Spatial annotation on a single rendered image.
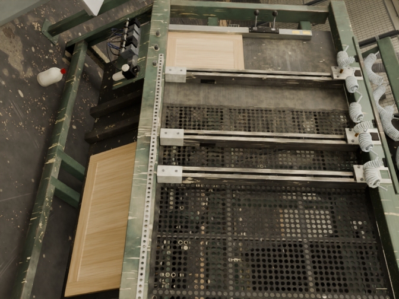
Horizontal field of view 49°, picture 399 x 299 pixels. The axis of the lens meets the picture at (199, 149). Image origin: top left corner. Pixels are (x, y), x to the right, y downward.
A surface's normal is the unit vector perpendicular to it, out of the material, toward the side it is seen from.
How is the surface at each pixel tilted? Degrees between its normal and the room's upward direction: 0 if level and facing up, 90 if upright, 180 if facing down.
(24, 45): 0
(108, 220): 90
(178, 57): 60
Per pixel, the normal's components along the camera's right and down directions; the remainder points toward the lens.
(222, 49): 0.04, -0.57
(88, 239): -0.47, -0.51
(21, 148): 0.88, -0.26
